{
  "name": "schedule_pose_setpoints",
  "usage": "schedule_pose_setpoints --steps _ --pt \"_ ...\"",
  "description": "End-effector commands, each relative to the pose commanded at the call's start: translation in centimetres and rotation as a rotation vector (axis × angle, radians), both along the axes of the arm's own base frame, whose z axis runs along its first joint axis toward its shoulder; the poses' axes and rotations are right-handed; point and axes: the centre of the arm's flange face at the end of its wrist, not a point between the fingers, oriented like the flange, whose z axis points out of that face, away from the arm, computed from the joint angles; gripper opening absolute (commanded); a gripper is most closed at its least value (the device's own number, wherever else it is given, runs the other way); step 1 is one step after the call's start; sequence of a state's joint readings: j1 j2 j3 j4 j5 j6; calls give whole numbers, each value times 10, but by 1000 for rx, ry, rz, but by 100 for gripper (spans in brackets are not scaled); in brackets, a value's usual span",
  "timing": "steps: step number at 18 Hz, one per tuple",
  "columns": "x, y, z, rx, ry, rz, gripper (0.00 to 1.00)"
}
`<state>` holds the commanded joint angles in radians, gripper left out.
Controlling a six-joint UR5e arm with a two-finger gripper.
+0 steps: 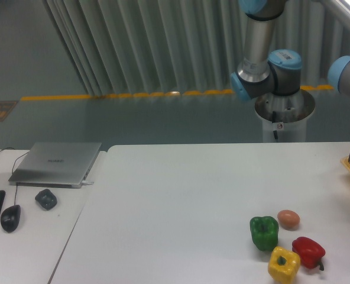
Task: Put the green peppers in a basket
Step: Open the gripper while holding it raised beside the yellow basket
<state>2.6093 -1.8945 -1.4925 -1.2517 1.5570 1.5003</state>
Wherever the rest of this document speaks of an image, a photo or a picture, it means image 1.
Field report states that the silver closed laptop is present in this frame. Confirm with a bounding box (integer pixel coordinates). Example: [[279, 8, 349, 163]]
[[9, 142, 102, 188]]

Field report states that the brown egg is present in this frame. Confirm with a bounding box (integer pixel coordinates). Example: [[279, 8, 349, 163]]
[[277, 209, 300, 230]]

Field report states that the red bell pepper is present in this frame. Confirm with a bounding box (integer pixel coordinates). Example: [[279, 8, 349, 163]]
[[292, 237, 326, 271]]

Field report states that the green bell pepper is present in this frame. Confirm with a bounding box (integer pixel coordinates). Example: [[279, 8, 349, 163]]
[[249, 216, 279, 251]]

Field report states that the black pedestal cable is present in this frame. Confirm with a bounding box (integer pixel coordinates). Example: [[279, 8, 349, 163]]
[[271, 110, 279, 141]]

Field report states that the yellow bell pepper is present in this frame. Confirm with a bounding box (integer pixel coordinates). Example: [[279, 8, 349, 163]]
[[268, 246, 301, 284]]

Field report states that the black computer mouse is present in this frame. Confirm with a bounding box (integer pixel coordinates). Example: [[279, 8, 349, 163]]
[[0, 205, 21, 233]]

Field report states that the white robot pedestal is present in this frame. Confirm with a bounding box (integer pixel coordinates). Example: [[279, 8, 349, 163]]
[[254, 89, 315, 143]]

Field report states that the black mouse cable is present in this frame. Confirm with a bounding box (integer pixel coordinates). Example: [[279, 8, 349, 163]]
[[11, 153, 31, 206]]

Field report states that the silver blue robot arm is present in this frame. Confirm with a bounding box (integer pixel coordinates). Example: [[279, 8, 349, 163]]
[[231, 1, 350, 170]]

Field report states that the small black gadget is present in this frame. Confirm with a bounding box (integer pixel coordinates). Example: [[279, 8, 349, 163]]
[[35, 189, 57, 211]]

